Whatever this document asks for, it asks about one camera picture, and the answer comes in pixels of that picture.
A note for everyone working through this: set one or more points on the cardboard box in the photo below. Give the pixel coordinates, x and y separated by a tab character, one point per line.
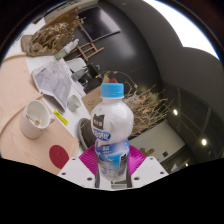
92	99

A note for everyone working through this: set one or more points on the dark wall screen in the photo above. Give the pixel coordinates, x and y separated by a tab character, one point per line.
101	21

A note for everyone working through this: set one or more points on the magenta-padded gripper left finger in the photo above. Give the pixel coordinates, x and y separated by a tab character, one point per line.
78	170

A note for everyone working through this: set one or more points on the small green white bottle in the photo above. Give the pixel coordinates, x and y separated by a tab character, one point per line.
65	50

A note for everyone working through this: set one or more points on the wooden easel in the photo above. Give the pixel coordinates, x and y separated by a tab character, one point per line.
88	50

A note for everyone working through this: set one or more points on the grey spray bottle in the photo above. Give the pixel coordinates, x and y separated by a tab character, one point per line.
79	74

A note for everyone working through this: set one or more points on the round ceiling light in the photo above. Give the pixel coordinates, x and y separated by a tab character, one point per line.
204	142
175	112

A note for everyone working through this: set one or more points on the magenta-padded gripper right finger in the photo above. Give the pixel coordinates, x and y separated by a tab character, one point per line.
146	170

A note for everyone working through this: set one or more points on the flat round red coaster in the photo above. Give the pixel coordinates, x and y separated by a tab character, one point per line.
59	156

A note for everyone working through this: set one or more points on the white drink bottle blue cap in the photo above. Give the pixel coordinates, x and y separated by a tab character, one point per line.
111	133

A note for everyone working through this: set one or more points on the small yellow block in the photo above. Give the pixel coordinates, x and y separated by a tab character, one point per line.
61	117

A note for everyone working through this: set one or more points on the beige wooden drawing board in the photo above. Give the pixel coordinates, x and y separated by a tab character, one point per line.
13	86

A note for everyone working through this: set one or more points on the long ceiling light strip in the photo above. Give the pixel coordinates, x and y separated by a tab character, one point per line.
186	23

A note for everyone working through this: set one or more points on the dried plant in grey pot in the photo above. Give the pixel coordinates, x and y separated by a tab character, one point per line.
146	106

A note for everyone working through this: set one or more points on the printed paper sheet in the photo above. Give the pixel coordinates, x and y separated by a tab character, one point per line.
53	81

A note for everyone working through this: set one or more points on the wooden figure statue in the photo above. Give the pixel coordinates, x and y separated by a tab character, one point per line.
146	152

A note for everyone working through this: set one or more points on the white ceramic mug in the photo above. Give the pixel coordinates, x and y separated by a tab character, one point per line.
30	128

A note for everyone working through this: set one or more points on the grey plant saucer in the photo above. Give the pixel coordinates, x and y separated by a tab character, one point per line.
81	133

